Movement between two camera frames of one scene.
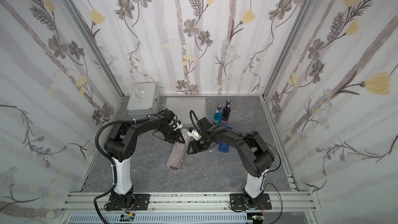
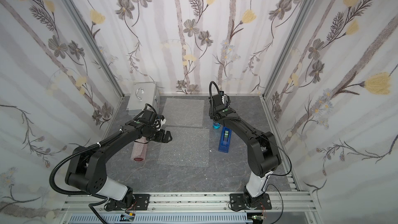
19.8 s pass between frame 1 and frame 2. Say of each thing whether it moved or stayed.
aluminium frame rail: stayed
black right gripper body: moved
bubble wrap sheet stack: stayed
